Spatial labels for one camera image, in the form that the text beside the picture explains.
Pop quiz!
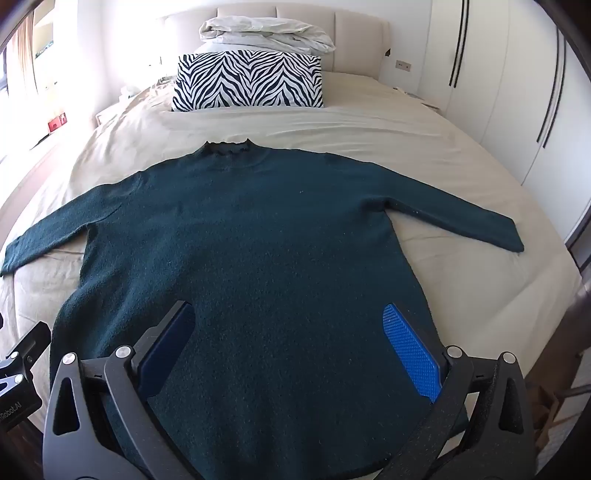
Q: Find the black framed window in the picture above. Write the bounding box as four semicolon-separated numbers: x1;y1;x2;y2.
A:
0;41;19;153

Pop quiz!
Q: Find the white bedside table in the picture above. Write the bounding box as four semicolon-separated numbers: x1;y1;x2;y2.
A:
392;85;442;112

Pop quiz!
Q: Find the zebra print pillow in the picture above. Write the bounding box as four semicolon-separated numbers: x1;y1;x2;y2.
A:
172;52;326;112

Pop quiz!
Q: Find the black wardrobe handle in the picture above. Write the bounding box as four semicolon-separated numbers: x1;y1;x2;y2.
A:
452;11;467;89
448;8;463;87
536;33;561;142
543;45;568;149

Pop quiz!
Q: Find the cardboard box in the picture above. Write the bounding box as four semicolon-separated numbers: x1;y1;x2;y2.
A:
526;382;574;449

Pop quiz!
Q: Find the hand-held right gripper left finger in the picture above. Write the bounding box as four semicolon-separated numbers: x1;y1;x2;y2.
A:
41;299;204;480

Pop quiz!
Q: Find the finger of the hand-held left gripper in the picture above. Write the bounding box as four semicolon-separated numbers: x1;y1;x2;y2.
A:
0;322;51;400

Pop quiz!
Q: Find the white wardrobe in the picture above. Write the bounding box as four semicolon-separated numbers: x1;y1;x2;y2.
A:
418;0;591;241

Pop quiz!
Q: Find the white wall shelf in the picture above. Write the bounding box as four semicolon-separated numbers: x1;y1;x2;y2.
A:
31;0;71;139

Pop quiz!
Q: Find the white crumpled duvet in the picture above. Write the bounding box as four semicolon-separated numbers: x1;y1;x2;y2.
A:
198;16;337;56

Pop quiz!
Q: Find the dark teal knit sweater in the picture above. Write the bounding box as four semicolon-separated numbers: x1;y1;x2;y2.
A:
0;138;525;480

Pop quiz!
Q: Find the bed with beige sheet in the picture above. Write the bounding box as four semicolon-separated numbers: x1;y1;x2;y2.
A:
0;69;583;462

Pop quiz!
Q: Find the beige padded headboard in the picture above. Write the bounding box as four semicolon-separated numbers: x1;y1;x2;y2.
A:
159;4;393;75

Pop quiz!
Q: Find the beige window blind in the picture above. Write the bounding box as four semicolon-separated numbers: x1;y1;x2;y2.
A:
11;13;41;95

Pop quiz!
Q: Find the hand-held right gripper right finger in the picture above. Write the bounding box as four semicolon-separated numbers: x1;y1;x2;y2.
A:
369;303;539;480

